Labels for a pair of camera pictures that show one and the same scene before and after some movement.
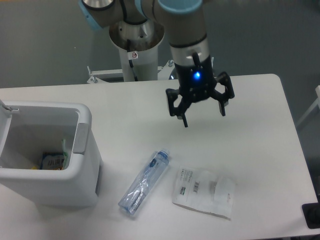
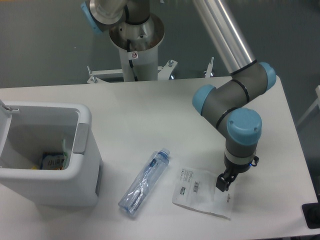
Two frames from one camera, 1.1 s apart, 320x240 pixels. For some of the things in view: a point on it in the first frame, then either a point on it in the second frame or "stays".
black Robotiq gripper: [196, 81] -> [232, 170]
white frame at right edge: [317, 89] stays
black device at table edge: [311, 212] stays
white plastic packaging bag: [205, 191] stays
